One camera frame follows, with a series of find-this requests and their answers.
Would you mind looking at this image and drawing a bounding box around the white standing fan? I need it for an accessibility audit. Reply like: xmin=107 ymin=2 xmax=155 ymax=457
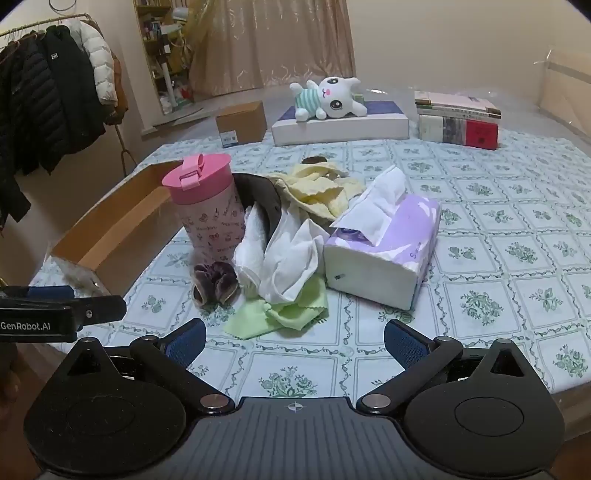
xmin=159 ymin=21 xmax=186 ymax=114

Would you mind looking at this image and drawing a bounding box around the white puffer jacket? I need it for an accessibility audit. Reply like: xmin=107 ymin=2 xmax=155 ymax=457
xmin=62 ymin=18 xmax=119 ymax=107

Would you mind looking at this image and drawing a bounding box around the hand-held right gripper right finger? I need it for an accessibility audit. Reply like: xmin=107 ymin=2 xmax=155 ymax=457
xmin=355 ymin=319 xmax=532 ymax=415

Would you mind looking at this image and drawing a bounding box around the beige curtain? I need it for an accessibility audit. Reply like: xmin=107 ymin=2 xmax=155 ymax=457
xmin=187 ymin=0 xmax=356 ymax=97

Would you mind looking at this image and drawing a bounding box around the floral tablecloth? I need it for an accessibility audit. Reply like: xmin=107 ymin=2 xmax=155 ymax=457
xmin=34 ymin=127 xmax=591 ymax=403

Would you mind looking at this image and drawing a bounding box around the pale yellow towel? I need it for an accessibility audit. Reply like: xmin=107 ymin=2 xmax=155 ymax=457
xmin=267 ymin=161 xmax=368 ymax=221

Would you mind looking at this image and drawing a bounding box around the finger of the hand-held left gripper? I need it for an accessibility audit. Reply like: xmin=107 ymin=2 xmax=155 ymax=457
xmin=69 ymin=295 xmax=127 ymax=330
xmin=0 ymin=285 xmax=75 ymax=302

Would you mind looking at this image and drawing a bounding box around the brown coat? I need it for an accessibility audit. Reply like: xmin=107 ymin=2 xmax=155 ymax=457
xmin=110 ymin=51 xmax=129 ymax=126

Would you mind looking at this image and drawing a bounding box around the white plush toy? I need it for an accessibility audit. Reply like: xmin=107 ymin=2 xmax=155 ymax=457
xmin=290 ymin=76 xmax=368 ymax=122

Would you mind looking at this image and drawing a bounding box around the dark cloth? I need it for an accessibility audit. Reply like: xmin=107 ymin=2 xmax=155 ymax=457
xmin=233 ymin=173 xmax=287 ymax=241

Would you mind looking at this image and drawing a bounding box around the small closed cardboard box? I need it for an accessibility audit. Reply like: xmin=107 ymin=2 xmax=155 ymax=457
xmin=215 ymin=100 xmax=268 ymax=149

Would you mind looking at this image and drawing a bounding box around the stack of books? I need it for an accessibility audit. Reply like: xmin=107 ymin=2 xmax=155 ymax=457
xmin=418 ymin=114 xmax=500 ymax=151

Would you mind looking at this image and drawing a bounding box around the flat white and blue box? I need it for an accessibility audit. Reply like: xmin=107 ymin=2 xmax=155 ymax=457
xmin=271 ymin=99 xmax=410 ymax=147

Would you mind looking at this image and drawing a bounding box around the purple velvet scrunchie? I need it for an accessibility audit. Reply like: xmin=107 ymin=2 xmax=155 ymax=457
xmin=193 ymin=263 xmax=240 ymax=308

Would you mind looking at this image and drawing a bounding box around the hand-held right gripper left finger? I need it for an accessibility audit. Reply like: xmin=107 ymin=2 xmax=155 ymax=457
xmin=60 ymin=318 xmax=236 ymax=415

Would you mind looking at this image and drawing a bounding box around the cardboard tray box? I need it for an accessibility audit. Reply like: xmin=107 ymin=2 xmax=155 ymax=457
xmin=50 ymin=161 xmax=185 ymax=296

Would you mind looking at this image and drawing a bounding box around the wooden bookshelf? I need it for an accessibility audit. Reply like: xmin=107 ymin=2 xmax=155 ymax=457
xmin=134 ymin=0 xmax=191 ymax=116

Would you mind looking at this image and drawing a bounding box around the white thin cloth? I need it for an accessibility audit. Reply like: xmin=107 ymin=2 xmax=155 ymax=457
xmin=259 ymin=216 xmax=331 ymax=305

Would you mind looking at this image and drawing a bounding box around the purple tissue pack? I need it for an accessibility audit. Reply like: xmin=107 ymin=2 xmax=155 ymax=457
xmin=323 ymin=165 xmax=441 ymax=311

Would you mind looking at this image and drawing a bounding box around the pink lidded tumbler cup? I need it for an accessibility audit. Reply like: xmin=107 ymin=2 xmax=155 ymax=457
xmin=161 ymin=153 xmax=246 ymax=267

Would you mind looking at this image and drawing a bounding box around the light green cloth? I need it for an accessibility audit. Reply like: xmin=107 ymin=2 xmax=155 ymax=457
xmin=224 ymin=277 xmax=329 ymax=340

